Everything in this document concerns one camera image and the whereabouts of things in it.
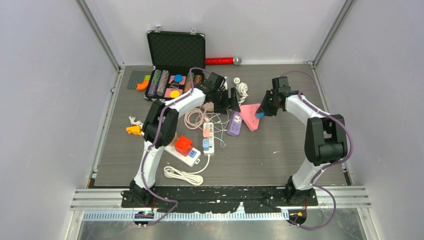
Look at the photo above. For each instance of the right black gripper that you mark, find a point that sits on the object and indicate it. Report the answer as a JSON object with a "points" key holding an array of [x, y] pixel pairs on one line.
{"points": [[264, 108]]}

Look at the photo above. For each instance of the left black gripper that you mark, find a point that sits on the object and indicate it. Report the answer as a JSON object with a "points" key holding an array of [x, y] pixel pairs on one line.
{"points": [[222, 109]]}

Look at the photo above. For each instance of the blue plug adapter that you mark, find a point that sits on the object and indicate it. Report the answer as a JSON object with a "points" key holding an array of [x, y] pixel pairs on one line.
{"points": [[259, 115]]}

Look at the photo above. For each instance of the pink small charger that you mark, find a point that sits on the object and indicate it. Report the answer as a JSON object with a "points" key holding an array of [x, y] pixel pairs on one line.
{"points": [[207, 132]]}

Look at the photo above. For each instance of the light blue charger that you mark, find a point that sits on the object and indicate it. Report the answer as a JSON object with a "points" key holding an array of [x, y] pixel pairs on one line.
{"points": [[206, 144]]}

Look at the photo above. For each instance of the red cube socket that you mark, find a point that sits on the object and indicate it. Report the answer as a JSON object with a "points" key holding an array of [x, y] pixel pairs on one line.
{"points": [[183, 146]]}

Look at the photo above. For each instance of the tan cube socket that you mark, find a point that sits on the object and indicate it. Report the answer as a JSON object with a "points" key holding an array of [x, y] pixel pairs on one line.
{"points": [[174, 140]]}

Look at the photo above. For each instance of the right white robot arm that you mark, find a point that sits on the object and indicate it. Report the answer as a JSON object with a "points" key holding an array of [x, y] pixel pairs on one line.
{"points": [[325, 141]]}

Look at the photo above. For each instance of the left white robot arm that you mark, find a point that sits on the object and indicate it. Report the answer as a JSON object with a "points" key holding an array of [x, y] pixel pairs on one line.
{"points": [[161, 122]]}

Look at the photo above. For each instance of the yellow plug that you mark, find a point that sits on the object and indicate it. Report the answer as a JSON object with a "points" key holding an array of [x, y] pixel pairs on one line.
{"points": [[134, 130]]}

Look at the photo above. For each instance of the pink power strip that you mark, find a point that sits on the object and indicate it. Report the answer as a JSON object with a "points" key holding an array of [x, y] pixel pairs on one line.
{"points": [[248, 115]]}

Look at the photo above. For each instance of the purple power strip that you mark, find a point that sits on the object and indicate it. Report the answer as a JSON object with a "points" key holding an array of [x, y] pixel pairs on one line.
{"points": [[235, 124]]}

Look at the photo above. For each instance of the round pink socket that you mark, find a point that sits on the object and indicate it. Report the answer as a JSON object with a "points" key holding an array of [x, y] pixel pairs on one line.
{"points": [[208, 107]]}

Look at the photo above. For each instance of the small white power strip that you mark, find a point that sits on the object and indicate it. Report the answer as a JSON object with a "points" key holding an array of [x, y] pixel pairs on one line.
{"points": [[211, 126]]}

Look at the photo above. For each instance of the red glitter microphone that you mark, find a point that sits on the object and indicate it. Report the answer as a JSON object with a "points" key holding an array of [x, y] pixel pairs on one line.
{"points": [[235, 60]]}

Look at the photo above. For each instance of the long white colourful power strip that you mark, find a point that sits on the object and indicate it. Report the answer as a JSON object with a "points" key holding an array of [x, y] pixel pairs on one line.
{"points": [[190, 159]]}

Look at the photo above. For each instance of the black poker chip case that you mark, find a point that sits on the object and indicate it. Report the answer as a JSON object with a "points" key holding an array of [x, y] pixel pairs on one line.
{"points": [[172, 55]]}

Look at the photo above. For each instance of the orange toy block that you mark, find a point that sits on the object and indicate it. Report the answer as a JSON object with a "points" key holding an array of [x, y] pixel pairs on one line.
{"points": [[143, 85]]}

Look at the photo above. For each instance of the grey building baseplate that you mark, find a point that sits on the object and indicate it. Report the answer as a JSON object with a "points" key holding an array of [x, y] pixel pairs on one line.
{"points": [[136, 77]]}

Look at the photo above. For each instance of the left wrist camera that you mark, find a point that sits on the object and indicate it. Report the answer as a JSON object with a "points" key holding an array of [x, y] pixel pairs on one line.
{"points": [[224, 85]]}

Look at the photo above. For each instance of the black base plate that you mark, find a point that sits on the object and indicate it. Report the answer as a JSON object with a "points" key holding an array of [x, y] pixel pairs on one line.
{"points": [[216, 199]]}

